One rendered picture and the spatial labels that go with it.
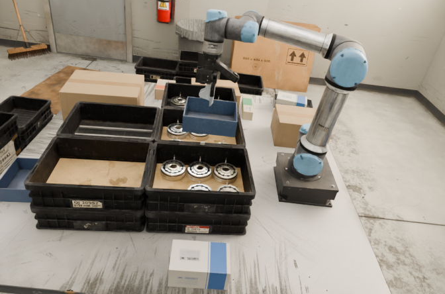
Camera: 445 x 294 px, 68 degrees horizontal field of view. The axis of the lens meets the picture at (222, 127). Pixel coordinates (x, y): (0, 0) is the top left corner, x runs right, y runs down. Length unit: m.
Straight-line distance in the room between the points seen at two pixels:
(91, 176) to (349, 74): 1.04
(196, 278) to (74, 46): 4.10
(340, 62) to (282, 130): 0.78
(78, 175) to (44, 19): 3.73
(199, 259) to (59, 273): 0.47
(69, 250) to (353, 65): 1.16
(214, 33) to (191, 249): 0.76
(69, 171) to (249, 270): 0.80
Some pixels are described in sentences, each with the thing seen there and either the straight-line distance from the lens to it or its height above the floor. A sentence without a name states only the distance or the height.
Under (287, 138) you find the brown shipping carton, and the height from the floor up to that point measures 0.76.
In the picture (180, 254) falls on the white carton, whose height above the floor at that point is 0.79.
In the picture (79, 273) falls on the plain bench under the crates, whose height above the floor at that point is 0.70.
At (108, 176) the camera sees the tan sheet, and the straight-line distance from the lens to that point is 1.42.
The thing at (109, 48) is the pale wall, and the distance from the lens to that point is 4.74.
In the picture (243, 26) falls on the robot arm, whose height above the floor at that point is 1.45.
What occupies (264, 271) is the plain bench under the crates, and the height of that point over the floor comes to 0.70.
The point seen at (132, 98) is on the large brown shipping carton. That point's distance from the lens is 1.85.
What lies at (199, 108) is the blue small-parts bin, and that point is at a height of 1.10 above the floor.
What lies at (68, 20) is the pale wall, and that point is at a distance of 4.83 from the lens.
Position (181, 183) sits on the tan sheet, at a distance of 1.37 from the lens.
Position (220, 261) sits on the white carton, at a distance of 1.19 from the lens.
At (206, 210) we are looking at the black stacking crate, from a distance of 1.27.
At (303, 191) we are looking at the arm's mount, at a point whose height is 0.78.
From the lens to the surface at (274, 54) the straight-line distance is 4.31.
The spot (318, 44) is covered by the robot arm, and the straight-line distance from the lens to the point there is 1.32.
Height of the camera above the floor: 1.75
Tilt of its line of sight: 32 degrees down
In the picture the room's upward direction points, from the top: 8 degrees clockwise
